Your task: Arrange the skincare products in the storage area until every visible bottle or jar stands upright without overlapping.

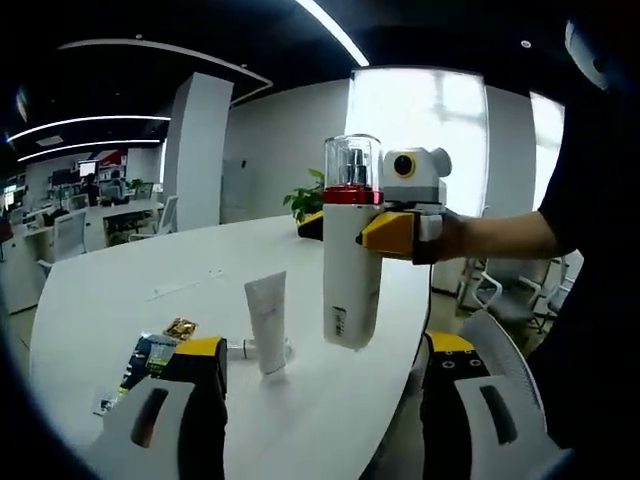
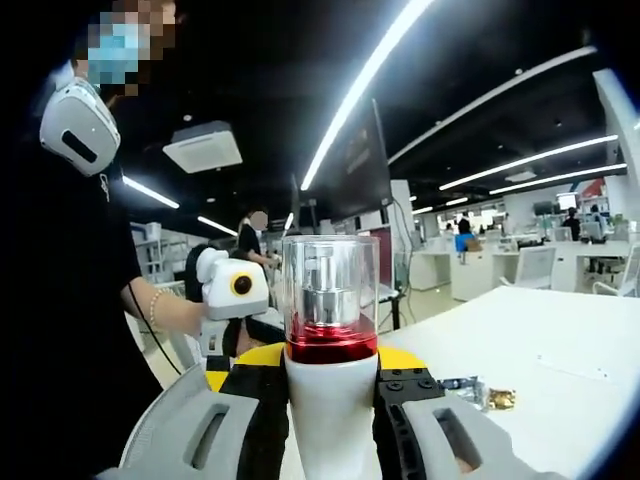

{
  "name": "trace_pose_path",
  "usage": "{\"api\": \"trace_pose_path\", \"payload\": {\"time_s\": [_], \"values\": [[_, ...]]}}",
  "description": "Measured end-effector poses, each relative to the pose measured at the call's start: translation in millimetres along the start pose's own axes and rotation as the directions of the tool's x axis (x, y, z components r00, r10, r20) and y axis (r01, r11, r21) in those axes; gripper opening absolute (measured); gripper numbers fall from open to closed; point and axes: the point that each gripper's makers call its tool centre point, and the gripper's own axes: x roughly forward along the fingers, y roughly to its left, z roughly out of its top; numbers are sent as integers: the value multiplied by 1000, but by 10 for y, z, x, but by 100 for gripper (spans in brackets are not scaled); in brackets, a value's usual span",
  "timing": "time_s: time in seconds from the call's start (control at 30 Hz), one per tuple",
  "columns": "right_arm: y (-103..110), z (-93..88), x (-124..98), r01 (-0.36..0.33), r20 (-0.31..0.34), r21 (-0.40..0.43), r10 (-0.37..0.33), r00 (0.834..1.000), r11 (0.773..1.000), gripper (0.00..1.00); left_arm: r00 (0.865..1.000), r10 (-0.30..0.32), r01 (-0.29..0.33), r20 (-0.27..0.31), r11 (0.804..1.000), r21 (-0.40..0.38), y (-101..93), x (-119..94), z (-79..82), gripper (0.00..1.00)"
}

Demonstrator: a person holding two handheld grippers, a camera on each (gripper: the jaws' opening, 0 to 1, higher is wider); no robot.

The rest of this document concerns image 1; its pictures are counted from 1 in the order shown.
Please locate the green black snack packet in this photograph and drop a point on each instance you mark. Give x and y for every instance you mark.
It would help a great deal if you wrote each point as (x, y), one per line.
(150, 357)

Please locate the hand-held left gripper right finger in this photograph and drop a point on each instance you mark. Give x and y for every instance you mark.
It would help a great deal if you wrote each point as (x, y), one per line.
(450, 400)

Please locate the tall red-collared skincare bottle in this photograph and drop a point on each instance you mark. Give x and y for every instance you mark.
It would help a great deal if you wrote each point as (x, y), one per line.
(350, 275)

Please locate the long ceiling light strip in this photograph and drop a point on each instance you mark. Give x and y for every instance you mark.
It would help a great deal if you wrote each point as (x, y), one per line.
(335, 30)

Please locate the white square pillar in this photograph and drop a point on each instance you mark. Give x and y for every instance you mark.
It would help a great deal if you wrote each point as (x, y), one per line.
(197, 150)

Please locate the gold foil packet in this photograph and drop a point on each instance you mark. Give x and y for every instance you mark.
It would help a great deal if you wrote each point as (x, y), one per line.
(181, 328)

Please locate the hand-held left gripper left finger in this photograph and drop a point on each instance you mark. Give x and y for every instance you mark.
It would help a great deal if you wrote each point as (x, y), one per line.
(200, 400)

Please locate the white chest-worn device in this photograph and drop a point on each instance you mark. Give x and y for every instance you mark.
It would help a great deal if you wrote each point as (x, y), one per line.
(592, 50)

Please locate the potted green plant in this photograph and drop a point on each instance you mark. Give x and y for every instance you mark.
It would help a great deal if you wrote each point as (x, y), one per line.
(305, 197)

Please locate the white skincare tube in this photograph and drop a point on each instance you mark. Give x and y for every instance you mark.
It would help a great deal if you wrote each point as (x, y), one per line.
(267, 320)

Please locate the large bright window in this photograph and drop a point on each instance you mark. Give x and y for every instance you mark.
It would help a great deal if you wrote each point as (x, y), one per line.
(420, 125)

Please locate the curved ceiling light strip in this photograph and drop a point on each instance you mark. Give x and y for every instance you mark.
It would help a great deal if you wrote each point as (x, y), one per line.
(95, 146)
(90, 122)

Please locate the grey office chair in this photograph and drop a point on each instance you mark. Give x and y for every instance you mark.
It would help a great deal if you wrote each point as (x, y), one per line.
(505, 300)

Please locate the person's right hand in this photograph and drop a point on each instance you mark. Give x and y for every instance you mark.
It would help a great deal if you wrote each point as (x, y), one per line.
(457, 237)

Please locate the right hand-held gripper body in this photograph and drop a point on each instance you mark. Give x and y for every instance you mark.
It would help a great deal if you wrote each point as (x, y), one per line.
(425, 175)

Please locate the person's black clothing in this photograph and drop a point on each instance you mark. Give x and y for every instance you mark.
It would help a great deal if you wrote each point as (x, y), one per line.
(595, 275)

